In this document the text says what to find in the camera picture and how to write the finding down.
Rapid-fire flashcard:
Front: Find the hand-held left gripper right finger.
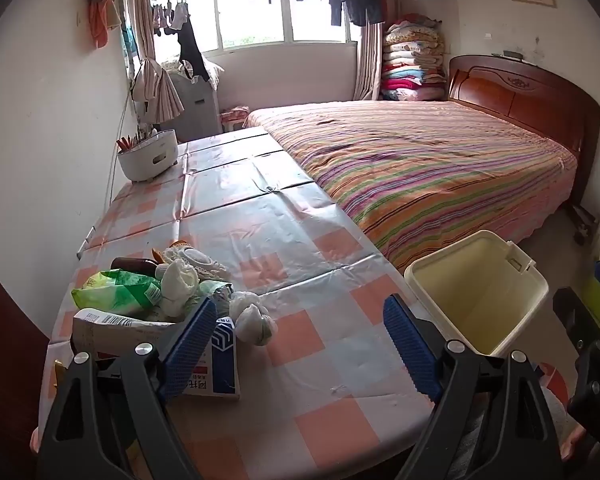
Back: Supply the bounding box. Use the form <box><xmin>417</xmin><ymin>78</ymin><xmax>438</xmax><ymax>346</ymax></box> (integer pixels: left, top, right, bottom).
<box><xmin>382</xmin><ymin>292</ymin><xmax>565</xmax><ymax>480</ymax></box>

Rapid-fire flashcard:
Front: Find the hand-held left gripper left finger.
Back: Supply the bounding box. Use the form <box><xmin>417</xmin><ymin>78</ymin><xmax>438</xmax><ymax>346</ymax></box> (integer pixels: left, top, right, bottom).
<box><xmin>36</xmin><ymin>296</ymin><xmax>218</xmax><ymax>480</ymax></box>

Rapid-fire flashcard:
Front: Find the blue white medicine box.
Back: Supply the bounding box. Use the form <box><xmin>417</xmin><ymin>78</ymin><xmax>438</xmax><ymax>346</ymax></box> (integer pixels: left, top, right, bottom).
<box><xmin>180</xmin><ymin>316</ymin><xmax>241</xmax><ymax>401</ymax></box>

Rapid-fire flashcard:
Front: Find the white sock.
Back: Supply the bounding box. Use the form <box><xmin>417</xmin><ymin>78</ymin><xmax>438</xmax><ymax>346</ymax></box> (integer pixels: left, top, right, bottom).
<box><xmin>159</xmin><ymin>258</ymin><xmax>201</xmax><ymax>317</ymax></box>

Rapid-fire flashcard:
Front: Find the white tissue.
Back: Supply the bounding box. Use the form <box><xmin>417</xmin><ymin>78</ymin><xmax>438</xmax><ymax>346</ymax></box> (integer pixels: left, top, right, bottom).
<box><xmin>228</xmin><ymin>290</ymin><xmax>261</xmax><ymax>321</ymax></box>

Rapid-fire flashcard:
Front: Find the white cup face mask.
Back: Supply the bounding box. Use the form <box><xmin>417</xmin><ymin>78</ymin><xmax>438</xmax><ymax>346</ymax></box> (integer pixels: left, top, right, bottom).
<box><xmin>162</xmin><ymin>242</ymin><xmax>233</xmax><ymax>283</ymax></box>

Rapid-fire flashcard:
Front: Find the white pill bottle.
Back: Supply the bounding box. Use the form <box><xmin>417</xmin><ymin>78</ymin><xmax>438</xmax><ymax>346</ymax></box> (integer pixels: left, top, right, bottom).
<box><xmin>71</xmin><ymin>307</ymin><xmax>181</xmax><ymax>361</ymax></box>

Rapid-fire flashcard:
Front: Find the cream plastic trash bin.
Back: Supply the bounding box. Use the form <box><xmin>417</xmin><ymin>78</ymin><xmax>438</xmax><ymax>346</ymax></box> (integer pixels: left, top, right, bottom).
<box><xmin>404</xmin><ymin>230</ymin><xmax>550</xmax><ymax>358</ymax></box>

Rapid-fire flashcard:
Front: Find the green tissue packet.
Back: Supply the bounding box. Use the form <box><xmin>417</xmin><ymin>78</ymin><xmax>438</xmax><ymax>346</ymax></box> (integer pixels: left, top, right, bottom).
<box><xmin>71</xmin><ymin>268</ymin><xmax>163</xmax><ymax>317</ymax></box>

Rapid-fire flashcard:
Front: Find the brown glass bottle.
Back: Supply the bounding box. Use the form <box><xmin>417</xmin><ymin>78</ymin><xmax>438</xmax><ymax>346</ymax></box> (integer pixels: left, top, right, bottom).
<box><xmin>111</xmin><ymin>256</ymin><xmax>158</xmax><ymax>277</ymax></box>

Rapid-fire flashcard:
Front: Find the red plastic stool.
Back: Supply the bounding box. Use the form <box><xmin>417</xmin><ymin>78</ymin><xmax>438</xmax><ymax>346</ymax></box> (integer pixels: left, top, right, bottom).
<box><xmin>534</xmin><ymin>362</ymin><xmax>570</xmax><ymax>406</ymax></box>

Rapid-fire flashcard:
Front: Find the checked tablecloth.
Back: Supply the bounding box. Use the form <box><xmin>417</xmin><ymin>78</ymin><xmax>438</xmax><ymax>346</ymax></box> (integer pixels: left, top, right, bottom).
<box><xmin>39</xmin><ymin>127</ymin><xmax>448</xmax><ymax>480</ymax></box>

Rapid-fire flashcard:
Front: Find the dark floor object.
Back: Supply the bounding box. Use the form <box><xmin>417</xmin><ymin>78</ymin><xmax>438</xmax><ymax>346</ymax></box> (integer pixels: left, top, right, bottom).
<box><xmin>567</xmin><ymin>204</ymin><xmax>598</xmax><ymax>246</ymax></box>

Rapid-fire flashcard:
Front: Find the striped bed sheet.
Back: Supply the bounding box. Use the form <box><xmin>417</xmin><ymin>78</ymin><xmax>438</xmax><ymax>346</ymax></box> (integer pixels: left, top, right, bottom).
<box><xmin>243</xmin><ymin>100</ymin><xmax>578</xmax><ymax>266</ymax></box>

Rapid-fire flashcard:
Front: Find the white desk organizer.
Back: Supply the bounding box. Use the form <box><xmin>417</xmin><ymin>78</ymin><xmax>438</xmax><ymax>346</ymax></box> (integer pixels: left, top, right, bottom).
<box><xmin>117</xmin><ymin>129</ymin><xmax>179</xmax><ymax>182</ymax></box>

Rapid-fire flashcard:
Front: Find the bunch of coloured pens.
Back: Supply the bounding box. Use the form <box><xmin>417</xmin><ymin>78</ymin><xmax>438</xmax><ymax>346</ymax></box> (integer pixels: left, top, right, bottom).
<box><xmin>117</xmin><ymin>127</ymin><xmax>158</xmax><ymax>151</ymax></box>

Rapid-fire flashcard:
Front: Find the pink stool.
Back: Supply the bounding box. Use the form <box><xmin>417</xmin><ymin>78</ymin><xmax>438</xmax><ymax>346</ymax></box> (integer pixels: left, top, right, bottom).
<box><xmin>220</xmin><ymin>106</ymin><xmax>251</xmax><ymax>133</ymax></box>

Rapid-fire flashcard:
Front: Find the grey cabinet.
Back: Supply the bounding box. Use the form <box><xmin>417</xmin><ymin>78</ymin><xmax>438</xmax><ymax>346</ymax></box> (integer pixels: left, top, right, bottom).
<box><xmin>160</xmin><ymin>62</ymin><xmax>223</xmax><ymax>142</ymax></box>

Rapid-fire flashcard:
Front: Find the beige striped tied curtain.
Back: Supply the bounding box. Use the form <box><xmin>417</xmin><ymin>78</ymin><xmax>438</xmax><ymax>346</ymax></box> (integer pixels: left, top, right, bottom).
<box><xmin>125</xmin><ymin>0</ymin><xmax>185</xmax><ymax>123</ymax></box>

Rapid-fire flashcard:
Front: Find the white lace cloth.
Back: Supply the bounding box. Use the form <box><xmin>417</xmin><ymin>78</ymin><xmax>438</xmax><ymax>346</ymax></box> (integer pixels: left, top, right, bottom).
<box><xmin>160</xmin><ymin>57</ymin><xmax>225</xmax><ymax>86</ymax></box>

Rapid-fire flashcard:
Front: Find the wooden headboard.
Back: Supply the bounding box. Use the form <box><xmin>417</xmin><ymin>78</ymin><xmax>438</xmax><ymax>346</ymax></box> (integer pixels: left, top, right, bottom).
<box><xmin>447</xmin><ymin>54</ymin><xmax>600</xmax><ymax>206</ymax></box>

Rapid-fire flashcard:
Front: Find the stack of folded blankets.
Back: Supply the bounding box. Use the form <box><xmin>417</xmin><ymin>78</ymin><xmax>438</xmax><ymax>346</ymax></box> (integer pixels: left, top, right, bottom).
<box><xmin>380</xmin><ymin>16</ymin><xmax>448</xmax><ymax>102</ymax></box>

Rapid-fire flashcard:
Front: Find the beige straight curtain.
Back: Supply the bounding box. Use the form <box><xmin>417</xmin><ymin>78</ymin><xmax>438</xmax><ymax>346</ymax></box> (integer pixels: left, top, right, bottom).
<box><xmin>354</xmin><ymin>22</ymin><xmax>385</xmax><ymax>102</ymax></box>

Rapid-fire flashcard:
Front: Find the black hanging garment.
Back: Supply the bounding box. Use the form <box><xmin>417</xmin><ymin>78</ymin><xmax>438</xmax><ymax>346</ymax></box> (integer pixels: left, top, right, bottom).
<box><xmin>177</xmin><ymin>16</ymin><xmax>211</xmax><ymax>83</ymax></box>

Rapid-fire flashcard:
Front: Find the small hanging laundry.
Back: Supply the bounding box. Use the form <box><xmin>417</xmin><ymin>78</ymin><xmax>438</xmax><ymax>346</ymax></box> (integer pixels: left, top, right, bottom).
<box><xmin>151</xmin><ymin>0</ymin><xmax>191</xmax><ymax>36</ymax></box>

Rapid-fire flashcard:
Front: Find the window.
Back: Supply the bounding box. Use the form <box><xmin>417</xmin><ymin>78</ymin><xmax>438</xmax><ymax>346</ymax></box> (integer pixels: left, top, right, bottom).
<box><xmin>150</xmin><ymin>0</ymin><xmax>363</xmax><ymax>53</ymax></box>

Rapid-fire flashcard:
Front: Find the orange cloth on wall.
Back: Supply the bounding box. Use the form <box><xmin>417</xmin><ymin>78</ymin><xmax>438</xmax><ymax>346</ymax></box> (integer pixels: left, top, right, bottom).
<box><xmin>86</xmin><ymin>0</ymin><xmax>123</xmax><ymax>49</ymax></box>

